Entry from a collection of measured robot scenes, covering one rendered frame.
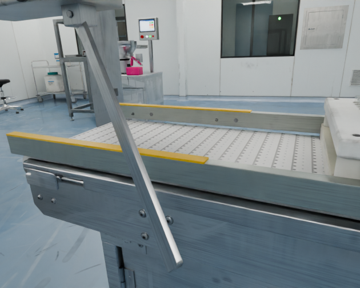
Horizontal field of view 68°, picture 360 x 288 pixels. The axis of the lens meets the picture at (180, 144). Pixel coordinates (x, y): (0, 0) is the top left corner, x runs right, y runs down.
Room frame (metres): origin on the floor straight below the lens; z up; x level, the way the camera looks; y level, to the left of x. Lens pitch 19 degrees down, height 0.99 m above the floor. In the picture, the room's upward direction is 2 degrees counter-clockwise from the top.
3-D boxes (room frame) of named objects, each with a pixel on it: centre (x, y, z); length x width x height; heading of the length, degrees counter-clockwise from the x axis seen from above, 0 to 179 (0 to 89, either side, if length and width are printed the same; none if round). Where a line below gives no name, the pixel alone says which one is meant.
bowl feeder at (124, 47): (3.43, 0.60, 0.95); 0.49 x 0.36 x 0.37; 73
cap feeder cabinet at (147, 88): (3.37, 0.57, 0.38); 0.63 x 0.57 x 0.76; 73
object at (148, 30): (3.44, 0.33, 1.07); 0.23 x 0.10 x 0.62; 73
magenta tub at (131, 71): (3.14, 0.49, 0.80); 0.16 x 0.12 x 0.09; 73
